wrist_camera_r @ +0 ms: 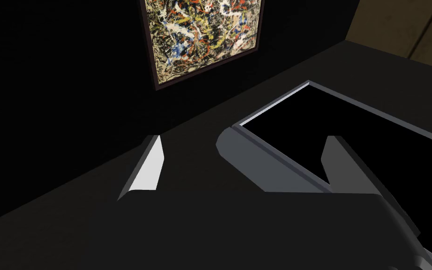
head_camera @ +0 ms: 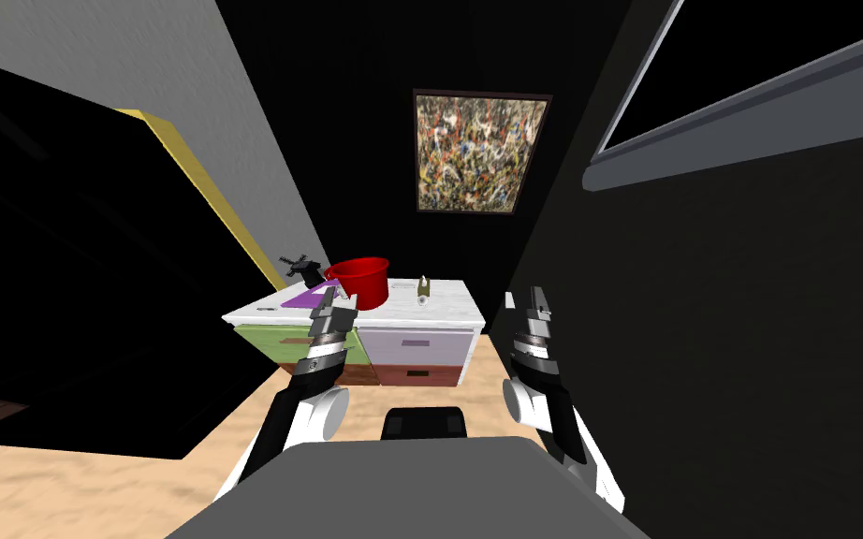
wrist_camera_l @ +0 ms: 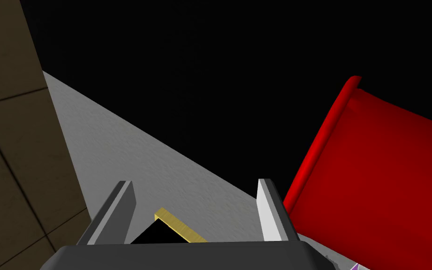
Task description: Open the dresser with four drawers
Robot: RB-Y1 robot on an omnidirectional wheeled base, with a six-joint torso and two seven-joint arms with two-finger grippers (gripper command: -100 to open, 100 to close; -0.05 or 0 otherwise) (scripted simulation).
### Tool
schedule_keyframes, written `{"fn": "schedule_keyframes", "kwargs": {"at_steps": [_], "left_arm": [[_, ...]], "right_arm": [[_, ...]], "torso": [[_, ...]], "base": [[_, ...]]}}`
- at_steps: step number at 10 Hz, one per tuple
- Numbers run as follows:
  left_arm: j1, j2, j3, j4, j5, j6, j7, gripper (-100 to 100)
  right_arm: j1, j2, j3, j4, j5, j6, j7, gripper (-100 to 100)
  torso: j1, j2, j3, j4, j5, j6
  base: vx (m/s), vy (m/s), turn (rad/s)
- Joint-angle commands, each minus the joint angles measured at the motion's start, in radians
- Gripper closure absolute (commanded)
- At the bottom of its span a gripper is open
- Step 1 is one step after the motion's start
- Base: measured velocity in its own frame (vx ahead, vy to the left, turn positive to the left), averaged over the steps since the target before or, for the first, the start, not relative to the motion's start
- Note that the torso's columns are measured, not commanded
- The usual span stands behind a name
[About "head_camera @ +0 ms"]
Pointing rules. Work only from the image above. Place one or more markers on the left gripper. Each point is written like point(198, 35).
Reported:
point(333, 326)

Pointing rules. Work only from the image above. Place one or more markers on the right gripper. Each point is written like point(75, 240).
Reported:
point(535, 326)

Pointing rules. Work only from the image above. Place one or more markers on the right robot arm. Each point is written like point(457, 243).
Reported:
point(551, 408)

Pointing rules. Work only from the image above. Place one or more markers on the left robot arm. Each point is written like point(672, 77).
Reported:
point(293, 419)

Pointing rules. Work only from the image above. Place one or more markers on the purple flat mat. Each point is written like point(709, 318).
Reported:
point(306, 297)

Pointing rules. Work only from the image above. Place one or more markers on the red bucket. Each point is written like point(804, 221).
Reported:
point(366, 281)

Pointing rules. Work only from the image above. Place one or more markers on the black cross-shaped object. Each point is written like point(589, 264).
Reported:
point(301, 266)

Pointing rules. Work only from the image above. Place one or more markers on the small olive bottle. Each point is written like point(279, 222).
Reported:
point(423, 288)

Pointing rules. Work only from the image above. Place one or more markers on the white-topped multicolour drawer cabinet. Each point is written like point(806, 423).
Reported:
point(420, 348)

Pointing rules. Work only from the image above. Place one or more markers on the speckled abstract framed painting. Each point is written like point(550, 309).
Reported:
point(476, 153)

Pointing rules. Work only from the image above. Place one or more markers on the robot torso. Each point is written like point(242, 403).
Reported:
point(416, 494)

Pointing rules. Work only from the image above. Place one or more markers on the black furniture with yellow edge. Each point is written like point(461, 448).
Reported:
point(87, 299)

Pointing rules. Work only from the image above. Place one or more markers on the grey-framed dark window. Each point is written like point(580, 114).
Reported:
point(746, 97)

